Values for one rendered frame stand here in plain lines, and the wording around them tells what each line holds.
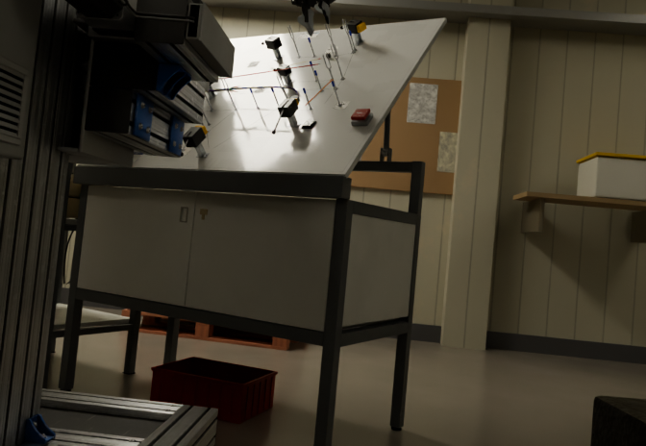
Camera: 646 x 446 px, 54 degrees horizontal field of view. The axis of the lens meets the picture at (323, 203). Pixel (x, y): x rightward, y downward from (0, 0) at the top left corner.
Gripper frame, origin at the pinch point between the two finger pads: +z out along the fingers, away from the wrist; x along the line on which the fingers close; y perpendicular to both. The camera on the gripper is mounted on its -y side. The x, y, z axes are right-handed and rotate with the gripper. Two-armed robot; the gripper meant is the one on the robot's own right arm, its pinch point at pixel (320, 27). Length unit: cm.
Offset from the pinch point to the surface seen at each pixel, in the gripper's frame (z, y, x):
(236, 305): 59, -12, 73
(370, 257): 56, -38, 35
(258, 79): 33, 48, -3
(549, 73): 177, 48, -254
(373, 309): 71, -43, 43
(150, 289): 63, 25, 84
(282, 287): 52, -25, 62
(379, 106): 25.2, -19.6, -0.1
